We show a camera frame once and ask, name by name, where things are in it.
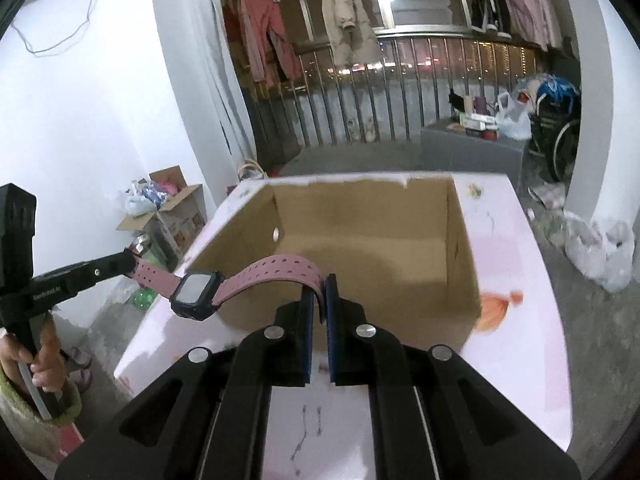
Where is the white plastic bag red print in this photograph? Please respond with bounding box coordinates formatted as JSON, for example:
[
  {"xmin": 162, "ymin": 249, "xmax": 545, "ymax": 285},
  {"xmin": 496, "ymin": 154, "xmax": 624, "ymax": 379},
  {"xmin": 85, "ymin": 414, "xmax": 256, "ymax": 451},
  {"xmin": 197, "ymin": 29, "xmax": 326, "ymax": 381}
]
[{"xmin": 495, "ymin": 87, "xmax": 532, "ymax": 141}]

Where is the metal balcony railing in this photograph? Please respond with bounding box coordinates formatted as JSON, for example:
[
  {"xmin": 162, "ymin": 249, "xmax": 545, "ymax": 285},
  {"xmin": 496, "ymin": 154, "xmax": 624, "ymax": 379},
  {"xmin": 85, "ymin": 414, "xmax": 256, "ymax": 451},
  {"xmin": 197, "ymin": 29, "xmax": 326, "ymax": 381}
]
[{"xmin": 245, "ymin": 27, "xmax": 551, "ymax": 148}]

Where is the white curtain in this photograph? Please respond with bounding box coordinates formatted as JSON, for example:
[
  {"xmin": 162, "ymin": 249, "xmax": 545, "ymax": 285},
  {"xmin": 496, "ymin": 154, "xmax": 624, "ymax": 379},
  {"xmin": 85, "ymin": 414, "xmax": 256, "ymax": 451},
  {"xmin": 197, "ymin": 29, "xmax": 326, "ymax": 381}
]
[{"xmin": 182, "ymin": 0, "xmax": 256, "ymax": 161}]

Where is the pink strap digital watch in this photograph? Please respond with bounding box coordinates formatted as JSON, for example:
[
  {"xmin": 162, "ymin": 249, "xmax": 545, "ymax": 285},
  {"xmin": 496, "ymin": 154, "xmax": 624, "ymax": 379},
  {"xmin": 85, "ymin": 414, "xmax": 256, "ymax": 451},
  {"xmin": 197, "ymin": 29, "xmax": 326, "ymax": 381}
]
[{"xmin": 129, "ymin": 234, "xmax": 326, "ymax": 322}]

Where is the beige hanging coat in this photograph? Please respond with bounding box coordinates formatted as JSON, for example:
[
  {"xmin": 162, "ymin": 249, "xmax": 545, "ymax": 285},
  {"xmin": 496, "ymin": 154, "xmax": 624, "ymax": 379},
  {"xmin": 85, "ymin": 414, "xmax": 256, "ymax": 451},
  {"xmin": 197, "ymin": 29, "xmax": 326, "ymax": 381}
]
[{"xmin": 310, "ymin": 0, "xmax": 383, "ymax": 66}]

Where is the person's left hand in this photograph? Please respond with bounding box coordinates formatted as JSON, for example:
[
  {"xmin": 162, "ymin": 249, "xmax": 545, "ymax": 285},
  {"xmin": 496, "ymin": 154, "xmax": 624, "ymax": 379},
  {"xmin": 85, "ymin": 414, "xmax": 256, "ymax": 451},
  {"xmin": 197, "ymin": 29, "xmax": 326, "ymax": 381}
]
[{"xmin": 0, "ymin": 312, "xmax": 64, "ymax": 394}]

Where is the pink hanging jacket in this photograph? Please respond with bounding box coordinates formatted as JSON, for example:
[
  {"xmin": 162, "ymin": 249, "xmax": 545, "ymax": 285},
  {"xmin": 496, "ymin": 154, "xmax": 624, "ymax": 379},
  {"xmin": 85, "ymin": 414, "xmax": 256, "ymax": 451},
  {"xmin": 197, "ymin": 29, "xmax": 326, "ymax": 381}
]
[{"xmin": 235, "ymin": 0, "xmax": 303, "ymax": 83}]

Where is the person's left forearm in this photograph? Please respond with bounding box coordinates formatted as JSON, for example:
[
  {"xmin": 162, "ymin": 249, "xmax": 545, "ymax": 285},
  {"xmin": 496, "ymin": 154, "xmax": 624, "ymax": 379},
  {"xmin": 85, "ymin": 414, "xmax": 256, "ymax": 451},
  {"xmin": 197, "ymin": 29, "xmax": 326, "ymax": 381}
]
[{"xmin": 0, "ymin": 365, "xmax": 83, "ymax": 461}]

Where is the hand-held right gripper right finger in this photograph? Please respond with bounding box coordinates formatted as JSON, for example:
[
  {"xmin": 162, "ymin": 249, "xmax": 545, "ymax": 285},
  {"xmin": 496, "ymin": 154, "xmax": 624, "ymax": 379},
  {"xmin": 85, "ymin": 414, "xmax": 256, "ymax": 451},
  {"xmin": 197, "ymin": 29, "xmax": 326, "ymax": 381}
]
[{"xmin": 324, "ymin": 275, "xmax": 582, "ymax": 480}]

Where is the open printed cardboard box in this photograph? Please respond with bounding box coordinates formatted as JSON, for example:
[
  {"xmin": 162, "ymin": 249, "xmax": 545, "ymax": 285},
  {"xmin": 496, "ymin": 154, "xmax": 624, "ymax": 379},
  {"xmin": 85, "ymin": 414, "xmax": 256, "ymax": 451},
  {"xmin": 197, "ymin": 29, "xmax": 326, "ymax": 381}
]
[{"xmin": 116, "ymin": 166, "xmax": 207, "ymax": 261}]

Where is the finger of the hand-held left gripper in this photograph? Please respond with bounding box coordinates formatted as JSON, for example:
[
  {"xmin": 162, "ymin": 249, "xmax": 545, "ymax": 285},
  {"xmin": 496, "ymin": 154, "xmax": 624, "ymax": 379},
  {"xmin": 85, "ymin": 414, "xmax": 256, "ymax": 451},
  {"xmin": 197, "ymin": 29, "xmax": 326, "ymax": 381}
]
[{"xmin": 65, "ymin": 251, "xmax": 139, "ymax": 289}]

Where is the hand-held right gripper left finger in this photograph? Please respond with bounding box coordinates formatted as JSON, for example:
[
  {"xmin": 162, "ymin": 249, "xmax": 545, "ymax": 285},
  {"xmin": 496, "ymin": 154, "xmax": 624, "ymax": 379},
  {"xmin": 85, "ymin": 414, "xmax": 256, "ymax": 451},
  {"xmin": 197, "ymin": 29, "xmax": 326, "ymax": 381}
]
[{"xmin": 54, "ymin": 291, "xmax": 321, "ymax": 480}]

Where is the crumpled white plastic bag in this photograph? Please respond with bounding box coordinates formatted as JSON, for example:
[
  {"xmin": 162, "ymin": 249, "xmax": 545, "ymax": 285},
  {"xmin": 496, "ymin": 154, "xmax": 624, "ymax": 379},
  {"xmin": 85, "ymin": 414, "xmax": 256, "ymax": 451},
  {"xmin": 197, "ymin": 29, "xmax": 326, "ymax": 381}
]
[{"xmin": 562, "ymin": 210, "xmax": 636, "ymax": 293}]

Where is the woven basket handle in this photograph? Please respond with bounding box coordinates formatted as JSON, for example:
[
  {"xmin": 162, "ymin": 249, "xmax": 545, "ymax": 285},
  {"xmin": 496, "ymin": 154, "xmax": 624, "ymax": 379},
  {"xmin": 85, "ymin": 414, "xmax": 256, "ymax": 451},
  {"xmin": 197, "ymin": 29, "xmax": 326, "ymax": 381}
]
[{"xmin": 237, "ymin": 159, "xmax": 266, "ymax": 181}]

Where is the grey cabinet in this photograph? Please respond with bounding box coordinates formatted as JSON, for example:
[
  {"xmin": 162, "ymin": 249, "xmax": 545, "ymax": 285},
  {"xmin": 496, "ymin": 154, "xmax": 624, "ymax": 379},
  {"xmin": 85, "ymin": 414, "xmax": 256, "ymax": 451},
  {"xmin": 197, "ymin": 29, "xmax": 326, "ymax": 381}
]
[{"xmin": 419, "ymin": 117, "xmax": 531, "ymax": 196}]

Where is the large brown cardboard box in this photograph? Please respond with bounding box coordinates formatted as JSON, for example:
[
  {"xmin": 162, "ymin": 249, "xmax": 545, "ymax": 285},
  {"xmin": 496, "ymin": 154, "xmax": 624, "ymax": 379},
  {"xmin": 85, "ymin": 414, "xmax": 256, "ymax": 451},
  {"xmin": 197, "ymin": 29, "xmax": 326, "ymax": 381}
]
[{"xmin": 186, "ymin": 172, "xmax": 483, "ymax": 348}]

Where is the grey wall cable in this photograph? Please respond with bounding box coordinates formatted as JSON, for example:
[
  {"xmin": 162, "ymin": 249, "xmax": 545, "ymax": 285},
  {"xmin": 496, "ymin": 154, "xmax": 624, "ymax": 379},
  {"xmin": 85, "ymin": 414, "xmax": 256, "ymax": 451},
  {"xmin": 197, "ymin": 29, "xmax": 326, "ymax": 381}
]
[{"xmin": 10, "ymin": 0, "xmax": 101, "ymax": 56}]

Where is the green packet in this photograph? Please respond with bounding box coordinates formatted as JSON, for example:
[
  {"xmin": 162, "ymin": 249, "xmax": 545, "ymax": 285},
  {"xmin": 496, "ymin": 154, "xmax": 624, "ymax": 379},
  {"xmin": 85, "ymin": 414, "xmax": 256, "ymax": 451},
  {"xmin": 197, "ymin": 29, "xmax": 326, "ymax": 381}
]
[{"xmin": 127, "ymin": 287, "xmax": 156, "ymax": 311}]

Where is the light pink hanging garment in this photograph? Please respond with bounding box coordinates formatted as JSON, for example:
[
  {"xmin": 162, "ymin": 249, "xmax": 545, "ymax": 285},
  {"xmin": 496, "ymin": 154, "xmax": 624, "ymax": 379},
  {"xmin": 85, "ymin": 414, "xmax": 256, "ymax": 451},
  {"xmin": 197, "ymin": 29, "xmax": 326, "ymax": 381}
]
[{"xmin": 500, "ymin": 0, "xmax": 563, "ymax": 51}]

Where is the white blue plastic bag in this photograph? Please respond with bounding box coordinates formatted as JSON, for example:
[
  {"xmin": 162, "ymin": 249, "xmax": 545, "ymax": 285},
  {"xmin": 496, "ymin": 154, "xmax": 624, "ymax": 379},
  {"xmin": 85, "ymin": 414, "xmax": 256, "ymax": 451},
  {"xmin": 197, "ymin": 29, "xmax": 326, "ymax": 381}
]
[{"xmin": 124, "ymin": 177, "xmax": 166, "ymax": 216}]

